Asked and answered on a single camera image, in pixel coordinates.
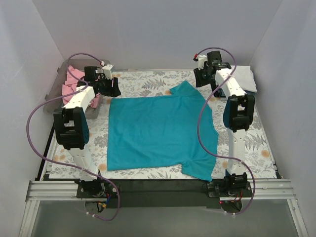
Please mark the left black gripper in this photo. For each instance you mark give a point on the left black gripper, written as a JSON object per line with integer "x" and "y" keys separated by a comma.
{"x": 114, "y": 87}

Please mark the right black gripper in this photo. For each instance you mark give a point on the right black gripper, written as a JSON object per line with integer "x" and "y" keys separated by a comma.
{"x": 200, "y": 77}

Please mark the teal t shirt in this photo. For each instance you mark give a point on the teal t shirt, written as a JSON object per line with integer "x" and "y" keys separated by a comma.
{"x": 161, "y": 131}

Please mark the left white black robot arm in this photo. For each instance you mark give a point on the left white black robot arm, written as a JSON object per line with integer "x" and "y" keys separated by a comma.
{"x": 71, "y": 127}

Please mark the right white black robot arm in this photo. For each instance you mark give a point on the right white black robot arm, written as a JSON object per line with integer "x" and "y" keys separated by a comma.
{"x": 237, "y": 118}

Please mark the folded white t shirt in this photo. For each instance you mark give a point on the folded white t shirt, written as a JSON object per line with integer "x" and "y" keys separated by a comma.
{"x": 245, "y": 78}

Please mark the pink t shirt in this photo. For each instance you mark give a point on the pink t shirt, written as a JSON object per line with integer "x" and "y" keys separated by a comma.
{"x": 70, "y": 85}

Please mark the floral table mat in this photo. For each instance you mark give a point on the floral table mat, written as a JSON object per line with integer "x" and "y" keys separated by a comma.
{"x": 158, "y": 83}

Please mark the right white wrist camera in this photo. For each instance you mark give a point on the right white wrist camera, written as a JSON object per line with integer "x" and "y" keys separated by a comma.
{"x": 201, "y": 60}

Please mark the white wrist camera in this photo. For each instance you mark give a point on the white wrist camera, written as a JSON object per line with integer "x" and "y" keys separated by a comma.
{"x": 201, "y": 60}
{"x": 108, "y": 70}

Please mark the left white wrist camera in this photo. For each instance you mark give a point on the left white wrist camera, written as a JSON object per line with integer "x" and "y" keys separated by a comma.
{"x": 108, "y": 70}

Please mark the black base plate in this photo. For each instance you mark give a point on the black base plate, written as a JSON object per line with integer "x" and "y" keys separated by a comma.
{"x": 126, "y": 193}

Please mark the aluminium frame rail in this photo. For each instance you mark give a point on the aluminium frame rail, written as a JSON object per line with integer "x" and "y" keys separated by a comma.
{"x": 162, "y": 208}

